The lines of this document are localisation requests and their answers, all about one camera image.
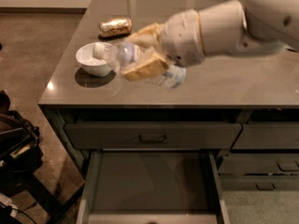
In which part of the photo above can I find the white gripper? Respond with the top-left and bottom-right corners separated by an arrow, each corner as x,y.
121,9 -> 205,81

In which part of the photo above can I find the white cable plug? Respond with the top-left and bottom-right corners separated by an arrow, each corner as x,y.
0,193 -> 19,224

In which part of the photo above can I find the grey middle right drawer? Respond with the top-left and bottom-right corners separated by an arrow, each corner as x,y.
218,153 -> 299,175

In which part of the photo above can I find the grey bottom right drawer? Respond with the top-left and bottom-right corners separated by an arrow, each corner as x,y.
221,175 -> 299,191

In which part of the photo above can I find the black equipment cart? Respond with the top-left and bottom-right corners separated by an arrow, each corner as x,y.
0,91 -> 42,190

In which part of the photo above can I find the gold patterned can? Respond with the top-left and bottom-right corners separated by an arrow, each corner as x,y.
99,17 -> 132,38

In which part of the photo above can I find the open grey middle drawer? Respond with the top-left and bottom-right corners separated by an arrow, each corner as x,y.
76,150 -> 231,224

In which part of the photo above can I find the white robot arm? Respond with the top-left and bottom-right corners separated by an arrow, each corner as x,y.
121,0 -> 299,81

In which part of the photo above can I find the white bowl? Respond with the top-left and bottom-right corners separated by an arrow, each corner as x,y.
76,42 -> 116,77

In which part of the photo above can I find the grey top right drawer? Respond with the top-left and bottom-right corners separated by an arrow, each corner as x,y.
234,122 -> 299,149

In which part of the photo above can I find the blue label plastic bottle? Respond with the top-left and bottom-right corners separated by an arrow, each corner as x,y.
109,42 -> 187,89

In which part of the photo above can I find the grey top left drawer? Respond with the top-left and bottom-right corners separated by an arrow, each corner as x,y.
64,121 -> 241,149

